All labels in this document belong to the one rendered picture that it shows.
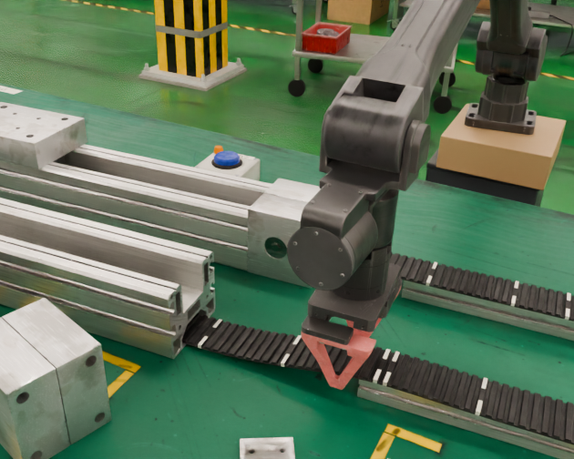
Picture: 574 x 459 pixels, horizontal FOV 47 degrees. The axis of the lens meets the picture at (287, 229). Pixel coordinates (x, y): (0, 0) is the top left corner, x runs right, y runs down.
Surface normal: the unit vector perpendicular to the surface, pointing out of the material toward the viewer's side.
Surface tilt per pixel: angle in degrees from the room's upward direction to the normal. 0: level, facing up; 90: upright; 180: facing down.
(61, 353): 0
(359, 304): 1
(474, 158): 90
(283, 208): 0
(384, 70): 21
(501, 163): 90
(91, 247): 90
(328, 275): 89
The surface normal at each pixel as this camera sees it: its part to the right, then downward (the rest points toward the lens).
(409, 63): -0.15, -0.66
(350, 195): -0.01, -0.83
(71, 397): 0.73, 0.36
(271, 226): -0.38, 0.45
